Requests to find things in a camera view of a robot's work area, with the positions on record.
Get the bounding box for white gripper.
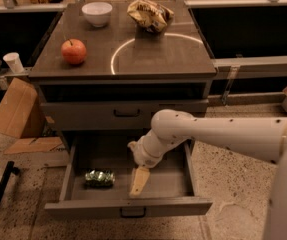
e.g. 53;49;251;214
127;130;174;197

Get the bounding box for crushed green soda can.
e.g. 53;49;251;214
85;169;115;188

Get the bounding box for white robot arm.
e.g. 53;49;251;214
128;109;287;240

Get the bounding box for open grey middle drawer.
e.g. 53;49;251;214
45;129;212;219

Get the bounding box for grey drawer cabinet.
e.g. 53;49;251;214
29;1;216;147

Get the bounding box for grey top drawer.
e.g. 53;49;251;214
41;83;208;131

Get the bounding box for flat cardboard sheet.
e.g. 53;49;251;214
4;137;62;155

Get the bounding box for brown cardboard box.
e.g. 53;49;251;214
0;78;45;138

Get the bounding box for red apple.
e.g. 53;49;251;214
61;39;87;65

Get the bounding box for crumpled yellow chip bag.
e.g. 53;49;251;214
127;0;174;33

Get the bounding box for white ceramic bowl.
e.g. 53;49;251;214
82;2;113;27

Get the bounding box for white paper cup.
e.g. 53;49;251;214
3;52;24;73

